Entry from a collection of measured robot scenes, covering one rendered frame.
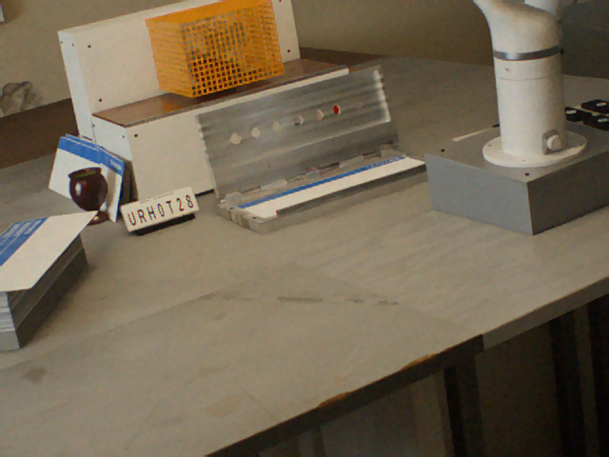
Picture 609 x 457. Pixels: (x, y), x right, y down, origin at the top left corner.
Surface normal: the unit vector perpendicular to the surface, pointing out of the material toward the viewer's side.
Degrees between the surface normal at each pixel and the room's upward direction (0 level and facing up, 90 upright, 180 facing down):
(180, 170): 90
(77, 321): 0
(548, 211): 90
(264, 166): 79
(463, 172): 90
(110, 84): 90
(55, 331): 0
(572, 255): 0
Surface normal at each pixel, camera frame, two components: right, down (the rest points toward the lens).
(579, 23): -0.83, 0.29
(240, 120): 0.43, 0.00
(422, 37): 0.54, 0.17
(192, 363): -0.16, -0.94
